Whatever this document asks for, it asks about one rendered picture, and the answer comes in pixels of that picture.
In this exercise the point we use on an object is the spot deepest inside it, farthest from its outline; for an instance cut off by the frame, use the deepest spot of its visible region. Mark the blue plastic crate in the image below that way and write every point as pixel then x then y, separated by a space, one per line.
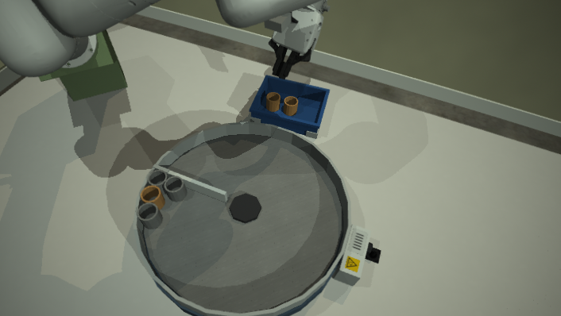
pixel 311 105

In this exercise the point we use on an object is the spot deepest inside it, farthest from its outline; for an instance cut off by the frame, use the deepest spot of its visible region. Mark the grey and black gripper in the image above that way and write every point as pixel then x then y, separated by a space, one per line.
pixel 298 38

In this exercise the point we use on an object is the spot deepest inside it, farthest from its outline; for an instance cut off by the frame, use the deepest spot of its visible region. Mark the grey metal bushing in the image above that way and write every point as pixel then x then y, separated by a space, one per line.
pixel 146 209
pixel 173 182
pixel 157 176

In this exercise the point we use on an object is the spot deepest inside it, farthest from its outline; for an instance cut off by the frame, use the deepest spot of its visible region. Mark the bronze bushing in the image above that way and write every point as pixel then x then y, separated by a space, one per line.
pixel 153 191
pixel 290 105
pixel 273 101

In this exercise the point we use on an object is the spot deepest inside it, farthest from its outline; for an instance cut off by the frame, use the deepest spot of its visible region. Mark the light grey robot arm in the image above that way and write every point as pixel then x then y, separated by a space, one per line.
pixel 32 45

